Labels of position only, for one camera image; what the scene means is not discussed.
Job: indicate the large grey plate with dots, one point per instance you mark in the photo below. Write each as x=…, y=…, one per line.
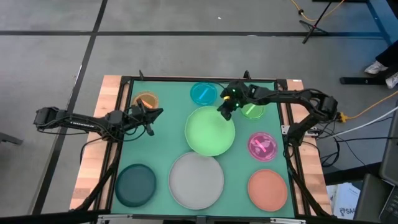
x=196, y=181

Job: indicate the small clear blue plate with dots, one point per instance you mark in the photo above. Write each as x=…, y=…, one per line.
x=203, y=93

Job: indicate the green table mat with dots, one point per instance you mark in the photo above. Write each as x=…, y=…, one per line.
x=161, y=149

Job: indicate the person's leg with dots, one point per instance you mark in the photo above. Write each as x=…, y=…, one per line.
x=388, y=54

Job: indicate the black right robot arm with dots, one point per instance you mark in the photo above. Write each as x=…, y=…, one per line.
x=298, y=98

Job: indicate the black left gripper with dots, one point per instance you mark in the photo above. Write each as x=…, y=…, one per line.
x=146, y=116

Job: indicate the black desk foot bar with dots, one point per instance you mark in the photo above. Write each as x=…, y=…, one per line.
x=360, y=80

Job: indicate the large light green plate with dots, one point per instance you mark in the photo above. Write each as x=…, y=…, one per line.
x=208, y=132

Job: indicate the white printed paper bag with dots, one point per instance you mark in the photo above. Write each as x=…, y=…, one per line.
x=345, y=202

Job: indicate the person's white shoe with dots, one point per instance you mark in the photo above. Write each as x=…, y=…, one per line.
x=375, y=68
x=392, y=81

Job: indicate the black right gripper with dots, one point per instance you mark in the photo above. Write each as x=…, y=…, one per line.
x=239, y=101

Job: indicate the small clear pink plate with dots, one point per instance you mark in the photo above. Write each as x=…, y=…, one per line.
x=262, y=146

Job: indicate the small clear green plate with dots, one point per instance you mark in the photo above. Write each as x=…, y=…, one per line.
x=253, y=112

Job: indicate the terracotta orange plate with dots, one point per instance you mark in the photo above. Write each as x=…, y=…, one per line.
x=267, y=190

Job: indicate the dark green plate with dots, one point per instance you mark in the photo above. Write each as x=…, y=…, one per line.
x=135, y=185

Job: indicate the black tripod stand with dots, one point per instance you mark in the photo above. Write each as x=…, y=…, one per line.
x=314, y=28

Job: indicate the small clear orange plate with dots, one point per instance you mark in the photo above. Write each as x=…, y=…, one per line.
x=149, y=99

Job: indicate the black aluminium table frame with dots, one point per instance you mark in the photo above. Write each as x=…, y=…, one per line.
x=107, y=155

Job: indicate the blue desk frame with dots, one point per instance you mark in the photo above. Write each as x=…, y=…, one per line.
x=377, y=15

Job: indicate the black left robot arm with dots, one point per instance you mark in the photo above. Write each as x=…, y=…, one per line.
x=77, y=119

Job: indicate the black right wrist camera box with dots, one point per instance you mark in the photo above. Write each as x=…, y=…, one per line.
x=237, y=87

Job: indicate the grey stand foot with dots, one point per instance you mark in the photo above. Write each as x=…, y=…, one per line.
x=11, y=139

